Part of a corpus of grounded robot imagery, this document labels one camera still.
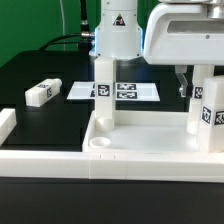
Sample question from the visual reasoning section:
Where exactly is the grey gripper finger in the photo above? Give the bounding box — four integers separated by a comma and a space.
175, 65, 193, 98

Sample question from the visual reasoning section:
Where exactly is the white thin cable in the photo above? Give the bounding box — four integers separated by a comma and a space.
59, 0, 66, 52

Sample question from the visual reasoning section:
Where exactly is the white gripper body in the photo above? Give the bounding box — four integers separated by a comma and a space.
143, 0, 224, 65

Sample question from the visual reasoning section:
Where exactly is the marker tag sheet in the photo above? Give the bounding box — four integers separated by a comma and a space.
67, 82, 160, 102

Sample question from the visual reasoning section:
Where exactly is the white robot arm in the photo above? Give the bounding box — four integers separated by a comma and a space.
90, 0, 224, 96

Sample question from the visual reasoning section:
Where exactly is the white desk top tray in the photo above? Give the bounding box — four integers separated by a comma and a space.
81, 110, 224, 155

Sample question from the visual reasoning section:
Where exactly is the white front fence bar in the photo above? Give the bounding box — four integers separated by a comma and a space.
0, 150, 224, 183

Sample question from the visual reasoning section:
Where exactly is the white left fence block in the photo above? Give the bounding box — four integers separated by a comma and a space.
0, 108, 17, 146

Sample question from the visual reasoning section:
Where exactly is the black cable with connector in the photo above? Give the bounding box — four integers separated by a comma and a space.
39, 0, 98, 52

